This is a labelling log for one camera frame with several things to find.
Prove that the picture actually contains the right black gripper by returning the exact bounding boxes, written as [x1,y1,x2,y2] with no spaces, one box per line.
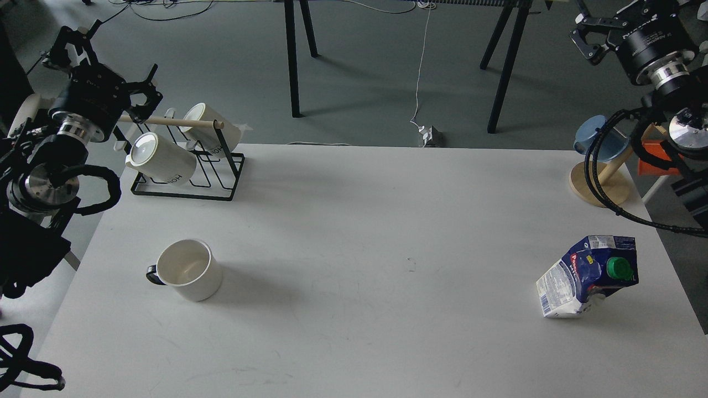
[569,1,697,86]

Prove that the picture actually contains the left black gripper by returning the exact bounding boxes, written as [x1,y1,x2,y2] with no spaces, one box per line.
[41,19,164,143]

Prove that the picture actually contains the white mug with black handle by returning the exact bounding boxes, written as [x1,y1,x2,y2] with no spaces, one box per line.
[145,239,223,302]

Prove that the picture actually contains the blue white milk carton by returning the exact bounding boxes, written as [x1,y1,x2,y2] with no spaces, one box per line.
[535,235,639,318]

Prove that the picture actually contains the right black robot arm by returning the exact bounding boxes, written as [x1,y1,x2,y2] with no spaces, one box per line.
[570,1,707,238]

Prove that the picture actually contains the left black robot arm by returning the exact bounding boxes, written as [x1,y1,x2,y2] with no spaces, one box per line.
[2,20,163,299]

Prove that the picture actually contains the grey office chair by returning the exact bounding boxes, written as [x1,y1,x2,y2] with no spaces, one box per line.
[7,93,58,139]

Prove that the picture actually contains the front cream mug on rack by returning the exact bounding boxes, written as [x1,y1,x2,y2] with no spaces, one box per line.
[124,133,197,185]

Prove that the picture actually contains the cream mug on rack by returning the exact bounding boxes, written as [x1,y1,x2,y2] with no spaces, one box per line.
[124,133,197,185]
[180,102,242,159]

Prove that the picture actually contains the right black table legs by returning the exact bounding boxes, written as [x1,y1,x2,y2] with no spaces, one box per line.
[480,1,533,134]

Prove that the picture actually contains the black table legs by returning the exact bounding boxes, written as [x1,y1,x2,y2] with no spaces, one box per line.
[480,1,533,134]
[283,1,319,118]

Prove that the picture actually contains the rear cream mug on rack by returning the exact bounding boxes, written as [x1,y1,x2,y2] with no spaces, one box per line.
[180,102,242,159]

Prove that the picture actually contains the blue mug on tree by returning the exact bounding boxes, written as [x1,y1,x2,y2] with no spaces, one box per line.
[574,115,630,162]

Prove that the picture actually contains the orange mug on tree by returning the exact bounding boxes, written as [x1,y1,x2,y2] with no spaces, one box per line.
[637,141,682,176]

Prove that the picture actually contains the wooden mug tree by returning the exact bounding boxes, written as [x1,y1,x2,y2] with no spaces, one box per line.
[568,126,671,207]

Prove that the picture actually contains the left black table legs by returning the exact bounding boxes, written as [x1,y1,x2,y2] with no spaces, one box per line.
[283,1,319,118]

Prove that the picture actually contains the white power adapter on floor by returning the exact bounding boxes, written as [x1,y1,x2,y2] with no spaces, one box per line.
[418,125,444,147]

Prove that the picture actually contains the black cables on floor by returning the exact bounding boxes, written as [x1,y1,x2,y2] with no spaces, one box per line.
[22,0,216,78]

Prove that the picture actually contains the black wire mug rack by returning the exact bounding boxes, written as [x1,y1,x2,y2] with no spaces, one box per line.
[113,117,245,201]

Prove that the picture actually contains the white cable on floor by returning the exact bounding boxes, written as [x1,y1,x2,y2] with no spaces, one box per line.
[288,0,438,147]

